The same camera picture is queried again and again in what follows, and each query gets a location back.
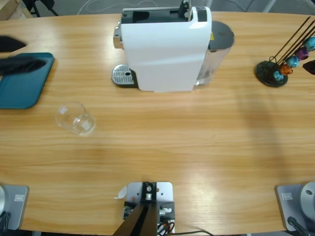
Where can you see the teal plastic tray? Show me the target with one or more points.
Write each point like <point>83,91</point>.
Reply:
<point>22,91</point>

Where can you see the white metal leg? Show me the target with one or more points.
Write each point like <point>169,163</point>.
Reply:
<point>269,5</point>

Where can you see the orange coffee capsule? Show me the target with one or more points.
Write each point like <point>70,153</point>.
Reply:
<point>285,69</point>

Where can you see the clear drinking glass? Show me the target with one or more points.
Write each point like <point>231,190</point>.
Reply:
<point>73,120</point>

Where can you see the white tape tag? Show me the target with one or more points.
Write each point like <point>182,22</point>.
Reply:
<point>121,193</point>

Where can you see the white block with dark post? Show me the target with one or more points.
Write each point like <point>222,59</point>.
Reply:
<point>163,191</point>

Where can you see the blue coffee capsule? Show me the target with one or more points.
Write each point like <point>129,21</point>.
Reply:
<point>278,75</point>

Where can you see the wooden crate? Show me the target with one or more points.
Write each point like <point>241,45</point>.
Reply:
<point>9,9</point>

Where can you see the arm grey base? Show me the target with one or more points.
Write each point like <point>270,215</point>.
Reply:
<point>288,206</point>
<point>17,209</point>

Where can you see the clear water tank dark lid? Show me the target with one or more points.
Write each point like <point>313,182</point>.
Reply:
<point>220,34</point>

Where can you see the white capsule coffee machine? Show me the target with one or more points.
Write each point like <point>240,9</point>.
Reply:
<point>162,54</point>

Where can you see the purple coffee capsule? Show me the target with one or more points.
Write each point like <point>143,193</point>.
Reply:
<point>302,52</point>

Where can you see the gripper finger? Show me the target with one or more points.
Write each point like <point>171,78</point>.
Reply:
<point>310,67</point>
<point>19,65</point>
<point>9,44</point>

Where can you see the black capsule holder with rods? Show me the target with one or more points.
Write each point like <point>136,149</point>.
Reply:
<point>264,71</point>

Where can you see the teal coffee capsule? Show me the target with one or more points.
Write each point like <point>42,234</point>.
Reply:
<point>292,61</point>
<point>310,43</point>

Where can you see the black metal stand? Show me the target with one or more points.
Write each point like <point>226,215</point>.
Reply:
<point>34,7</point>

